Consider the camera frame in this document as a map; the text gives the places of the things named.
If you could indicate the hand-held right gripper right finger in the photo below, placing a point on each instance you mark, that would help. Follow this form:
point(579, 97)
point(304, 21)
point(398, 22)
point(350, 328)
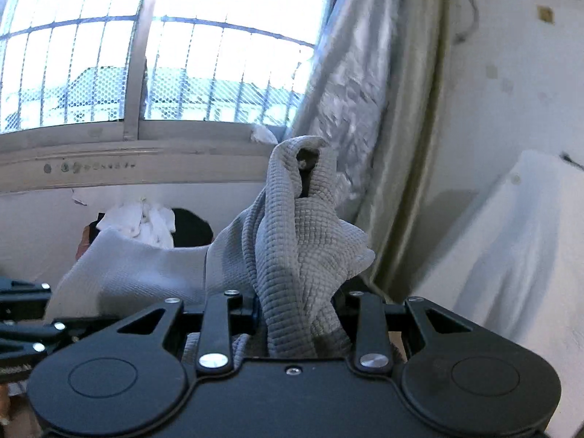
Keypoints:
point(372, 324)

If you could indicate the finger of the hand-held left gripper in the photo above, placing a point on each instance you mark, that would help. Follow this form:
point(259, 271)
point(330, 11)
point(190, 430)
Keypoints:
point(41, 335)
point(23, 299)

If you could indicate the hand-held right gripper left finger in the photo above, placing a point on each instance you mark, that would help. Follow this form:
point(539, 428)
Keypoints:
point(219, 324)

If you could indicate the grey waffle knit garment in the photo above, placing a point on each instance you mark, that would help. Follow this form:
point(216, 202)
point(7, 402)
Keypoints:
point(292, 246)

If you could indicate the black rounded object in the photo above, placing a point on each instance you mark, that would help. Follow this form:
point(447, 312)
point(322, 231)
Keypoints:
point(191, 228)

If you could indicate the white crumpled cloth pile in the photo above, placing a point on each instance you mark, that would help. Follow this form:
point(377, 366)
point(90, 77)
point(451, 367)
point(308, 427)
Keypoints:
point(137, 223)

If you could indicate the white cloth covered furniture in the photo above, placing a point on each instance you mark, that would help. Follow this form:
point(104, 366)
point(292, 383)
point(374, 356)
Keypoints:
point(511, 255)

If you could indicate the small white rag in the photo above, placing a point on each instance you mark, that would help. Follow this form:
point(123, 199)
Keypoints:
point(263, 135)

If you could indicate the silver grey curtain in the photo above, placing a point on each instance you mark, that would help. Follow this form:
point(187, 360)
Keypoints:
point(378, 100)

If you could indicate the barred window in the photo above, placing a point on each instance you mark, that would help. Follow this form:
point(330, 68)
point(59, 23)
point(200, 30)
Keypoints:
point(159, 45)

